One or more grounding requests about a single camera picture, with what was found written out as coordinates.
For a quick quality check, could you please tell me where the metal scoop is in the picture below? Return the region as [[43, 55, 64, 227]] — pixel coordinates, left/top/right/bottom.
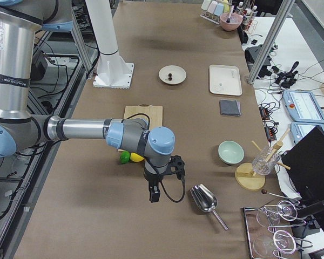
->
[[190, 184, 229, 231]]

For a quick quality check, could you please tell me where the black monitor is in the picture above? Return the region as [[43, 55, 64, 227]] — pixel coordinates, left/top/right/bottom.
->
[[282, 126, 324, 201]]

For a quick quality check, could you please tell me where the yellow cup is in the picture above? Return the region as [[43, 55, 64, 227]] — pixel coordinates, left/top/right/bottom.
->
[[222, 0, 230, 13]]

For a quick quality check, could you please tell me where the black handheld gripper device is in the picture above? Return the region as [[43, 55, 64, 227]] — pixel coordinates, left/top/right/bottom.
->
[[274, 61, 299, 89]]

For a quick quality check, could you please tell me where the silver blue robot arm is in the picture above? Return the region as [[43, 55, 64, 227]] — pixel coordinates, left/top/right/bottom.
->
[[0, 1, 183, 202]]

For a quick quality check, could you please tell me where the pink bowl with ice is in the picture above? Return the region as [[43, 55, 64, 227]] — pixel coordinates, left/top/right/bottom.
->
[[220, 13, 242, 31]]

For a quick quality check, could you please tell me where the blue teach pendant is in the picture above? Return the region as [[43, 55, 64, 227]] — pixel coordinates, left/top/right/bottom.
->
[[282, 90, 324, 124], [290, 122, 324, 144]]

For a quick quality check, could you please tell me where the pink cup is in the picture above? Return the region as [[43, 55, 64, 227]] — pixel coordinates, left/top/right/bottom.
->
[[207, 1, 218, 14]]

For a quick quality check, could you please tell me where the aluminium frame post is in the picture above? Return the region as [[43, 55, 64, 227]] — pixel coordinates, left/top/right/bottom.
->
[[247, 0, 295, 85]]

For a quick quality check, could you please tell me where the green lime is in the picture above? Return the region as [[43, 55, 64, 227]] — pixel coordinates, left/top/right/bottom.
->
[[119, 151, 131, 164]]

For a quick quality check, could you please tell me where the white cup rack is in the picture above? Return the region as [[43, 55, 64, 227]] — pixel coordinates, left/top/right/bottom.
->
[[200, 11, 219, 23]]

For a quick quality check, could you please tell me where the yellow lemon near board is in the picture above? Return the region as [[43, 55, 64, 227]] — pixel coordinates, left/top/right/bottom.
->
[[130, 152, 145, 162]]

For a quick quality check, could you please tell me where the crystal glass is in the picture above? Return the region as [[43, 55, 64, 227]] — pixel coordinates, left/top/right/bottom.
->
[[252, 146, 281, 175]]

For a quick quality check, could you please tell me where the metal muddler stick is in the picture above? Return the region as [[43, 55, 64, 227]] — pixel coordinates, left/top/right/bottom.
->
[[226, 5, 234, 23]]

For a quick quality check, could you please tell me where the white cup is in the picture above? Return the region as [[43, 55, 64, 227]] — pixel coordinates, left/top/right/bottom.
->
[[201, 0, 211, 11]]

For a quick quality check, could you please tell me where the light blue cup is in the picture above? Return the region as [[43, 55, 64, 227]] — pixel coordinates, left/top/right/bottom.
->
[[214, 3, 224, 16]]

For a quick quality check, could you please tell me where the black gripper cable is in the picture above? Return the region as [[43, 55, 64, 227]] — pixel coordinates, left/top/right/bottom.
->
[[159, 175, 186, 203]]

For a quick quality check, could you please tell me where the beige rectangular tray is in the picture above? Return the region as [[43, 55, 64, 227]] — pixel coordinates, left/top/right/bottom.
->
[[209, 65, 242, 96]]

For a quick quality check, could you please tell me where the wooden cutting board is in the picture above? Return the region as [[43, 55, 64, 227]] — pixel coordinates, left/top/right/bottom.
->
[[124, 104, 163, 130]]

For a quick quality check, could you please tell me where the round beige plate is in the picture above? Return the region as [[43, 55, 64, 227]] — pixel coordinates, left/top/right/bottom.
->
[[158, 65, 187, 85]]

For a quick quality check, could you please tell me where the mint green bowl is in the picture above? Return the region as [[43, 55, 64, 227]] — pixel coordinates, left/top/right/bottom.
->
[[218, 141, 244, 165]]

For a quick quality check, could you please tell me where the wooden cup stand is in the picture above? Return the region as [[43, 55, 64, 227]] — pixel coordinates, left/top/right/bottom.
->
[[235, 128, 291, 191]]

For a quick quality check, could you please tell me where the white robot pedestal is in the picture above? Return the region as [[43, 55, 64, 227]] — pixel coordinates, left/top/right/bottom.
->
[[86, 0, 134, 89]]

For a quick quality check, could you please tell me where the black metal tray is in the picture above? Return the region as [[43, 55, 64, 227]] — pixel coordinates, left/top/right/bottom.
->
[[242, 206, 324, 259]]

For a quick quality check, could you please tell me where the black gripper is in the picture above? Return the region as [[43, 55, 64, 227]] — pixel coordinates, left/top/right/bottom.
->
[[144, 161, 170, 202]]

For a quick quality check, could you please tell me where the grey folded cloth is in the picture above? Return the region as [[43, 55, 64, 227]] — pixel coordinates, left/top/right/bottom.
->
[[219, 99, 241, 117]]

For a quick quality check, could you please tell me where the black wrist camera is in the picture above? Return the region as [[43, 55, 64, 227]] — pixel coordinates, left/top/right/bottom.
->
[[168, 155, 185, 180]]

